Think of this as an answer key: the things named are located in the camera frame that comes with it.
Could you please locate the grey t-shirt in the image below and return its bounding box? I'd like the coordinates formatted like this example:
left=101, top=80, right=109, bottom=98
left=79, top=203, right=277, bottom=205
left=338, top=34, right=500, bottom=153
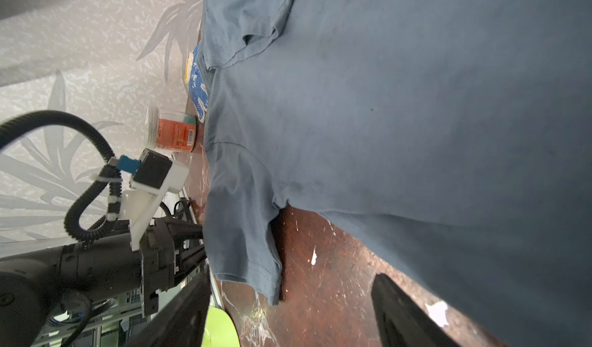
left=197, top=0, right=591, bottom=346

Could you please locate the round tape roll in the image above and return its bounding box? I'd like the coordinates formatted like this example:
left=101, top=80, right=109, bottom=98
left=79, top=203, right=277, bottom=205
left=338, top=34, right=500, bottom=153
left=145, top=106, right=197, bottom=153

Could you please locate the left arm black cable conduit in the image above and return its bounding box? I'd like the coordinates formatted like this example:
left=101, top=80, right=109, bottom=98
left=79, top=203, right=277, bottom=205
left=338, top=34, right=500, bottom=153
left=0, top=110, right=123, bottom=244

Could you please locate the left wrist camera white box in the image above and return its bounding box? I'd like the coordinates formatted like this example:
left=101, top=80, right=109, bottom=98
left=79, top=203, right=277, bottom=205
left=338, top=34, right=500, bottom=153
left=109, top=148, right=190, bottom=251

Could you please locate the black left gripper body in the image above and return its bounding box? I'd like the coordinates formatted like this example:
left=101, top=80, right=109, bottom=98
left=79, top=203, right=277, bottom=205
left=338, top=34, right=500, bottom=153
left=140, top=216, right=206, bottom=317

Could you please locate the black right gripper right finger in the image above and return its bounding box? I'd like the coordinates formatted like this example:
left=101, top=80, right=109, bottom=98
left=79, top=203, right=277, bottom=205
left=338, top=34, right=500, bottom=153
left=371, top=273, right=459, bottom=347

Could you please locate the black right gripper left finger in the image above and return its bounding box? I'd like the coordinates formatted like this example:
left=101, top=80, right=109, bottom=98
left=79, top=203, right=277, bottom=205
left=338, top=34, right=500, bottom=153
left=126, top=268, right=212, bottom=346

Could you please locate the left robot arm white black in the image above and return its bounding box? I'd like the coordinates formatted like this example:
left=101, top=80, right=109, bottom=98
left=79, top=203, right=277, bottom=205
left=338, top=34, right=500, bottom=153
left=1, top=217, right=206, bottom=346

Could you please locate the green garden trowel wooden handle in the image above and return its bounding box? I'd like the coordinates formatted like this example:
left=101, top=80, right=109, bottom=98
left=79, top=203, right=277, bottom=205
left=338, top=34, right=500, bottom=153
left=201, top=306, right=241, bottom=347

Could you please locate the blue dotted work glove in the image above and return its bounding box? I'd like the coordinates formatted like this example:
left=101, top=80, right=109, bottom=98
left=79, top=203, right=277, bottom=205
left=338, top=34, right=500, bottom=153
left=183, top=44, right=209, bottom=124

